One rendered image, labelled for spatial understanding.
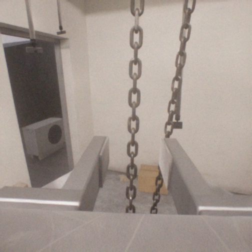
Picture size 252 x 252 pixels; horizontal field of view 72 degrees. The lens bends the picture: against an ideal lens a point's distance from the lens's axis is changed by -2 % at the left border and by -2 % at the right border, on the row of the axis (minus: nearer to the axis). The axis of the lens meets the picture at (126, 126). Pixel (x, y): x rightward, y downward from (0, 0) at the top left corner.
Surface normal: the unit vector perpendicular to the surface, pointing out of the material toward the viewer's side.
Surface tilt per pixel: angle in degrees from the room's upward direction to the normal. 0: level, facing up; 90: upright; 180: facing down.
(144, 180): 90
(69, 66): 90
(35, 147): 90
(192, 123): 90
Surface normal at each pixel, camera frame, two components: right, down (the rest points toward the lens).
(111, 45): -0.33, 0.29
